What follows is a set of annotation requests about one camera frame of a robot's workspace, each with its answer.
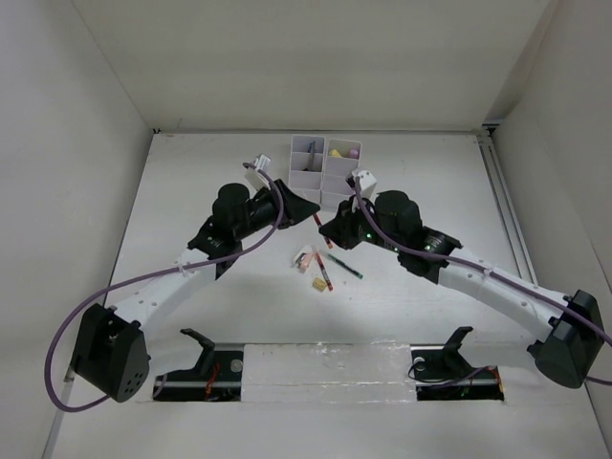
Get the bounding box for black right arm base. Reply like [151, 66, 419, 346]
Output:
[407, 326, 505, 402]

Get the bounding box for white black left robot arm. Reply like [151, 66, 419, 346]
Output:
[71, 180, 320, 403]

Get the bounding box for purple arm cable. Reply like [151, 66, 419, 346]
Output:
[43, 162, 288, 412]
[352, 175, 612, 386]

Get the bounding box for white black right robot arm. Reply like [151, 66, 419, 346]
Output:
[319, 190, 609, 388]

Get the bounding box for pink red pen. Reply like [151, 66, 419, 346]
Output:
[311, 245, 334, 292]

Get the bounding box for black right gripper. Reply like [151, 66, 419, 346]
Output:
[318, 195, 404, 254]

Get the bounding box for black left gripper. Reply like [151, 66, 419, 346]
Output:
[234, 180, 318, 241]

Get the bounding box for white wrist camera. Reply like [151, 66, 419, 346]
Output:
[245, 154, 272, 191]
[347, 168, 377, 199]

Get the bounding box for white right organizer box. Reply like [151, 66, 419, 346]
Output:
[320, 138, 362, 209]

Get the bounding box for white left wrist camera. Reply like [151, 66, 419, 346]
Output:
[245, 154, 272, 191]

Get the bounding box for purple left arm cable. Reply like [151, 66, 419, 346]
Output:
[43, 162, 288, 412]

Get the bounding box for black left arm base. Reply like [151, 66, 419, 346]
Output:
[152, 328, 245, 403]

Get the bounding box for yellow staple box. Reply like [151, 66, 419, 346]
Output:
[313, 277, 327, 292]

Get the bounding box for white left organizer box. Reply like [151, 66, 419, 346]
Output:
[288, 135, 326, 204]

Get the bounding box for aluminium side rail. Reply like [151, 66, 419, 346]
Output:
[476, 124, 539, 286]

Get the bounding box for black handled scissors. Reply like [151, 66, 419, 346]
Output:
[303, 150, 316, 171]

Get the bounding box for green pen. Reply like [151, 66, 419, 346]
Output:
[327, 253, 363, 279]

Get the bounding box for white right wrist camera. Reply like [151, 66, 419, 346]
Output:
[347, 168, 377, 199]

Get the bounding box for white organizer box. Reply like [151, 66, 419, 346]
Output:
[288, 135, 326, 204]
[320, 138, 362, 209]

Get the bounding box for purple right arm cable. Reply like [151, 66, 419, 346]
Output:
[352, 175, 612, 386]

